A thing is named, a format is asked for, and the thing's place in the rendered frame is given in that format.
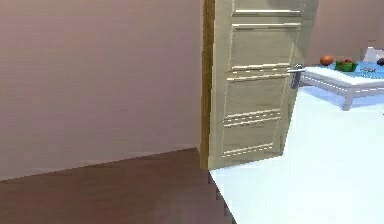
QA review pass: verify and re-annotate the silver door handle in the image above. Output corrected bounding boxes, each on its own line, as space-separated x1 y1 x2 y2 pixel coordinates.
287 63 306 90

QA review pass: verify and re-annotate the beige panelled room door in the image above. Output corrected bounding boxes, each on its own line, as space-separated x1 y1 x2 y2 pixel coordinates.
199 0 320 171

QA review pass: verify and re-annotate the orange ball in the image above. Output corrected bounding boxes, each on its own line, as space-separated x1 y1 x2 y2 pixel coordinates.
319 55 335 67

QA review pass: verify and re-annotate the blue patterned table cloth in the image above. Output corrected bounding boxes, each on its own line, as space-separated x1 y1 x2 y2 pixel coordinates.
315 61 384 81

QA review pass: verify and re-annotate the green bowl with red fruit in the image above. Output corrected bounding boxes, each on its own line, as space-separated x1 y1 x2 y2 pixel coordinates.
334 58 359 73

